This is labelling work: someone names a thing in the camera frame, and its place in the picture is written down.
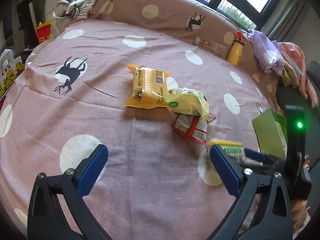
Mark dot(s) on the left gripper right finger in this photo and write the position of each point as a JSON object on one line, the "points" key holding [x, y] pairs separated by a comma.
{"points": [[273, 218]]}

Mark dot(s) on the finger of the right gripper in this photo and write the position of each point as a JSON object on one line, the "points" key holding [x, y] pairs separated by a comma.
{"points": [[269, 162]]}

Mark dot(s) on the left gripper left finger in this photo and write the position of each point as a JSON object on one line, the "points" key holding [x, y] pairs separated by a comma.
{"points": [[46, 219]]}

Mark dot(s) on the cracker pack green label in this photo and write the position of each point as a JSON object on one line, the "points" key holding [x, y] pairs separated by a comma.
{"points": [[231, 148]]}

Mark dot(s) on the red snack packet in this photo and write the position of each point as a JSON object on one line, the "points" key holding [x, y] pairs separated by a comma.
{"points": [[193, 128]]}

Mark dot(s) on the pale green snack bag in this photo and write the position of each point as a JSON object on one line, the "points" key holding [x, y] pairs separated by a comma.
{"points": [[187, 101]]}

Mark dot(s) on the orange-yellow bread packet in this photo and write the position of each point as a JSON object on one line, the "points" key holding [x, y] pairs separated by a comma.
{"points": [[149, 88]]}

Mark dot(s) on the green white cardboard box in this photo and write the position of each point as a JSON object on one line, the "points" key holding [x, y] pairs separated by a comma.
{"points": [[270, 129]]}

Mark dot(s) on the dark grey sofa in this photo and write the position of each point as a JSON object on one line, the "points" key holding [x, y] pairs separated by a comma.
{"points": [[291, 96]]}

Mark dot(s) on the yellow patterned cloth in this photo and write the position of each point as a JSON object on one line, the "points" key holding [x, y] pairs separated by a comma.
{"points": [[288, 76]]}

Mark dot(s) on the purple floral cloth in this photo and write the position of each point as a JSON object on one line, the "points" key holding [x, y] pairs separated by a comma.
{"points": [[267, 53]]}

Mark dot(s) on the yellow bear bottle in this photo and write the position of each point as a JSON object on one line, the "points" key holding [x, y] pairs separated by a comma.
{"points": [[235, 53]]}

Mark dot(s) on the pink polka dot sheet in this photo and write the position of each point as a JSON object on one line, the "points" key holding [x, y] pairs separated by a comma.
{"points": [[71, 98]]}

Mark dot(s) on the clear plastic bottle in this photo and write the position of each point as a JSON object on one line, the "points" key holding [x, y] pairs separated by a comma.
{"points": [[210, 46]]}

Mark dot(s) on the red fries box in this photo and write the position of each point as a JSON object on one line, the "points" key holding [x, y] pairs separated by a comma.
{"points": [[43, 31]]}

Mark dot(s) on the brown polka dot bolster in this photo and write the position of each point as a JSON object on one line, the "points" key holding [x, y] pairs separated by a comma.
{"points": [[196, 64]]}

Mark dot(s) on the striped white cloth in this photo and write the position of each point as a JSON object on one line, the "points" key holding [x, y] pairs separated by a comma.
{"points": [[77, 9]]}

